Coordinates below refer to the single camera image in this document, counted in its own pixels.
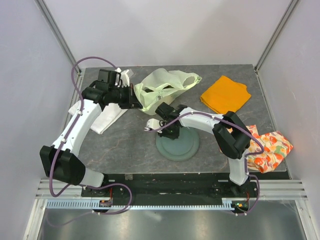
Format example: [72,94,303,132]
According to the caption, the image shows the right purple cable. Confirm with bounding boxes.
[149,111,265,217]

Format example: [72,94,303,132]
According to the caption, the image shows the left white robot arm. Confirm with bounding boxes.
[39,69,142,197]

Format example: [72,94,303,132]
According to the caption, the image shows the floral patterned cloth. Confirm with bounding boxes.
[244,125,293,174]

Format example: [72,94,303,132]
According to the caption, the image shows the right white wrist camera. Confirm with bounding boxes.
[144,118,161,132]

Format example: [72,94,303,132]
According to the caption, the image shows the light green plastic bag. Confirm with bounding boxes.
[134,68,202,116]

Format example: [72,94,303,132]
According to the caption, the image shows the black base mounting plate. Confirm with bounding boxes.
[81,172,258,198]

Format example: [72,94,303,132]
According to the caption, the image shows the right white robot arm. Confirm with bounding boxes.
[147,102,252,197]

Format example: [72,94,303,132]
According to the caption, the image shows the purple cable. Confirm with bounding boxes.
[46,56,133,227]
[149,111,265,217]

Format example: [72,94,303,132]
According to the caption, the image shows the slotted cable duct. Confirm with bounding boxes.
[46,199,236,211]

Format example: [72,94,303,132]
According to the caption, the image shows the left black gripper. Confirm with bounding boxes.
[109,83,143,110]

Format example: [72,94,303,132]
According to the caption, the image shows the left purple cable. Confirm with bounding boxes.
[46,56,133,227]

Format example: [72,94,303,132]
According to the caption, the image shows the grey-green ceramic plate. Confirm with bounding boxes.
[155,127,200,162]

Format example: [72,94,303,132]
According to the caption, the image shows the orange folded cloth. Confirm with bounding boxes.
[200,75,252,114]

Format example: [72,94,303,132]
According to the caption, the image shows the white folded towel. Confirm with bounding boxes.
[67,67,133,135]

